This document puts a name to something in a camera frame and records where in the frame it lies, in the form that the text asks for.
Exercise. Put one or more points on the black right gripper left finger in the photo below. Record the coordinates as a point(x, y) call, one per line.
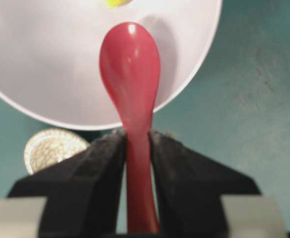
point(82, 191)

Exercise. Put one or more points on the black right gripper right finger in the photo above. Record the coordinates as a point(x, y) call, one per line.
point(189, 186)

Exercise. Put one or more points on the pink plastic spoon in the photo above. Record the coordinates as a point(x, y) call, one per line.
point(129, 63)

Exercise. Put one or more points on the white round bowl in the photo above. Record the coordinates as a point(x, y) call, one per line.
point(49, 54)

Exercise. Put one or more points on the yellow hexagonal prism block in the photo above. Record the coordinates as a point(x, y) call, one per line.
point(117, 3)

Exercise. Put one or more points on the speckled egg-shaped small dish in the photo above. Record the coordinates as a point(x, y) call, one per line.
point(51, 146)

